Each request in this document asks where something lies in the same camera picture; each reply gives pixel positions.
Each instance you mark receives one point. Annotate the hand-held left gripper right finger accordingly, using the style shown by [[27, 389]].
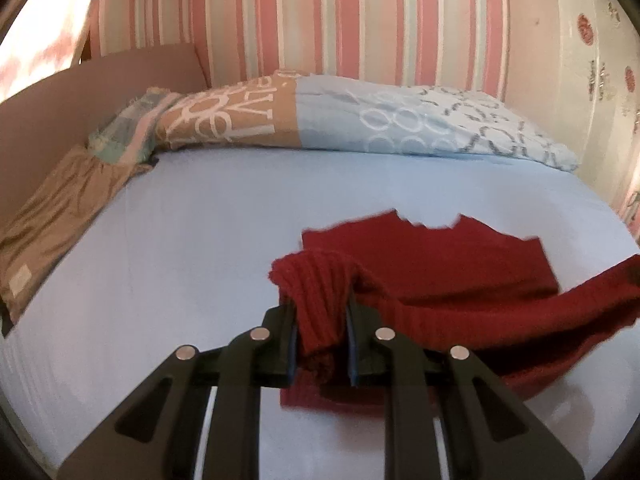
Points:
[[352, 352]]

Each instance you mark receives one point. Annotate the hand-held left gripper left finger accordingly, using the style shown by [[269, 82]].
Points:
[[292, 355]]

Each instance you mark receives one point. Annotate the red knit sweater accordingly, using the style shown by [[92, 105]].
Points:
[[425, 270]]

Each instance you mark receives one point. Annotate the bed with light blue sheet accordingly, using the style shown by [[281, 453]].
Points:
[[200, 240]]

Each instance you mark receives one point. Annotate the patterned blue and tan pillow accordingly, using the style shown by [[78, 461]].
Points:
[[350, 115]]

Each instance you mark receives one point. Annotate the brown satin cloth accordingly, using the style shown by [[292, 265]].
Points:
[[55, 215]]

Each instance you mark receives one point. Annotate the plaid pastel pillow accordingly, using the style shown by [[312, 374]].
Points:
[[127, 132]]

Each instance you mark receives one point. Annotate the white wardrobe with red decals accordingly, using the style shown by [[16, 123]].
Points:
[[595, 75]]

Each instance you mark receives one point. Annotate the pink patterned curtain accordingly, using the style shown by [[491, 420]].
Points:
[[45, 25]]

